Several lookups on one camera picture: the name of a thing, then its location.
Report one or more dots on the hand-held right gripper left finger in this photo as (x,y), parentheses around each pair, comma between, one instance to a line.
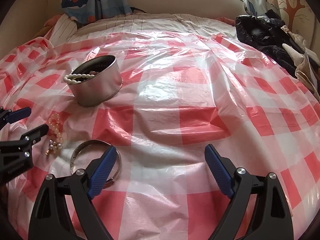
(102,170)

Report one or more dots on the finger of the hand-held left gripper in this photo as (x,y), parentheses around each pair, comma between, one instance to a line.
(35,132)
(18,113)

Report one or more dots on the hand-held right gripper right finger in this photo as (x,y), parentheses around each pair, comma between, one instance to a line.
(217,170)

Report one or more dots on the striped white bedsheet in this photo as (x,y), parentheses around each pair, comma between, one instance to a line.
(150,22)

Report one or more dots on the round metal tin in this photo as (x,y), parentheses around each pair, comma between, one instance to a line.
(97,90)

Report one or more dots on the silver bangle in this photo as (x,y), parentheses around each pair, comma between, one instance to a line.
(75,152)

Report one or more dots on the pink cloth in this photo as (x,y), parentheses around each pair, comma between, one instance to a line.
(47,26)

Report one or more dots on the whale print curtain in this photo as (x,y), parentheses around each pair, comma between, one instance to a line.
(82,0)

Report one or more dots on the pile of dark clothes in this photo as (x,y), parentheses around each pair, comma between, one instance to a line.
(265,35)

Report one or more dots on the beige crumpled cloth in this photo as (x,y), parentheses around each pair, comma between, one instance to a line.
(305,67)

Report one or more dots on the red white checkered plastic sheet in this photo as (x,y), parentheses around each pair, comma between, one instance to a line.
(175,105)

